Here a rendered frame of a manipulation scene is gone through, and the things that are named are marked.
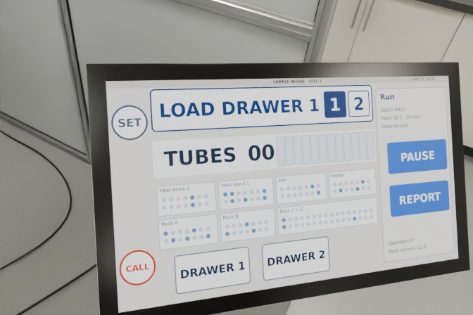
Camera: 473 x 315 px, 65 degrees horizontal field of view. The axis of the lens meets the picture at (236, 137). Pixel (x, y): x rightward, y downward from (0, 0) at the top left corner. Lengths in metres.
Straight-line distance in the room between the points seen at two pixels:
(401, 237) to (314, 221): 0.14
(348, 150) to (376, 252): 0.15
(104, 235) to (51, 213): 1.46
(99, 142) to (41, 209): 1.51
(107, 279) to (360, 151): 0.36
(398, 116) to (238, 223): 0.27
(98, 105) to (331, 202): 0.32
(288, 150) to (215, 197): 0.11
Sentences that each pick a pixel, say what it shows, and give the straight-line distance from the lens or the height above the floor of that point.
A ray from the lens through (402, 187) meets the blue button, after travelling 0.57.
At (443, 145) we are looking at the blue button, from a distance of 0.61.
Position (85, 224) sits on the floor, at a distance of 1.84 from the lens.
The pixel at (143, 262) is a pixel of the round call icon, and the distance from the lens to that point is 0.47.
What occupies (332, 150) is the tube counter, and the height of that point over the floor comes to 1.11.
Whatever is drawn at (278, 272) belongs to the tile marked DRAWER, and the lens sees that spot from 0.51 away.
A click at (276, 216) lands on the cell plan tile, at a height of 1.05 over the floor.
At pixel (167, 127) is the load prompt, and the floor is 1.14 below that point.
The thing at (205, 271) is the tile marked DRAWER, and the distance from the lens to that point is 0.48.
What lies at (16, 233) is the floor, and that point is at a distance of 1.89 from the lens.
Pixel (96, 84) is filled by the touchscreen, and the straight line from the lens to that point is 0.46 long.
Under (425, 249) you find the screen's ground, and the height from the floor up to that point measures 0.99.
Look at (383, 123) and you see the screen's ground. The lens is 0.55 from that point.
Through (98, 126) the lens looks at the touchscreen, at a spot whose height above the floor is 1.14.
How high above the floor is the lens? 1.41
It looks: 39 degrees down
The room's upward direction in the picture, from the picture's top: 8 degrees clockwise
